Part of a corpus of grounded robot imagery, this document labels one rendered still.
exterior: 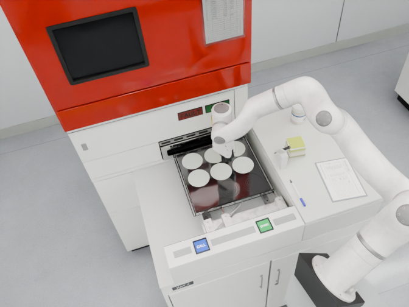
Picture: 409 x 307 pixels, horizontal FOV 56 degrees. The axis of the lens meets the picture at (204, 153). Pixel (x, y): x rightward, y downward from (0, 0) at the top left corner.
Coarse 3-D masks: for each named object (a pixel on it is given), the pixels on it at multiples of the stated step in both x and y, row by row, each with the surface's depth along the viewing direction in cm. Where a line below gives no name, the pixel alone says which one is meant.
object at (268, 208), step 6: (270, 204) 168; (246, 210) 167; (252, 210) 166; (258, 210) 166; (264, 210) 166; (270, 210) 166; (276, 210) 165; (234, 216) 165; (240, 216) 165; (246, 216) 165; (252, 216) 164; (258, 216) 164; (216, 222) 164; (234, 222) 163; (204, 228) 162
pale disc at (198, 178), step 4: (192, 172) 180; (196, 172) 180; (200, 172) 179; (204, 172) 179; (192, 176) 178; (196, 176) 178; (200, 176) 178; (204, 176) 178; (208, 176) 178; (188, 180) 177; (192, 180) 177; (196, 180) 177; (200, 180) 176; (204, 180) 176; (208, 180) 176; (192, 184) 175; (196, 184) 175; (200, 184) 175; (204, 184) 175
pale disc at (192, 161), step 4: (184, 156) 187; (188, 156) 187; (192, 156) 186; (196, 156) 186; (200, 156) 186; (184, 160) 185; (188, 160) 185; (192, 160) 185; (196, 160) 184; (200, 160) 184; (184, 164) 183; (188, 164) 183; (192, 164) 183; (196, 164) 183; (200, 164) 182; (188, 168) 182; (192, 168) 181
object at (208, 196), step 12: (180, 156) 187; (240, 156) 184; (252, 156) 183; (204, 168) 181; (216, 180) 176; (228, 180) 175; (240, 180) 175; (252, 180) 174; (264, 180) 174; (192, 192) 172; (204, 192) 172; (216, 192) 171; (228, 192) 171; (240, 192) 170; (252, 192) 170; (204, 204) 168; (216, 204) 167
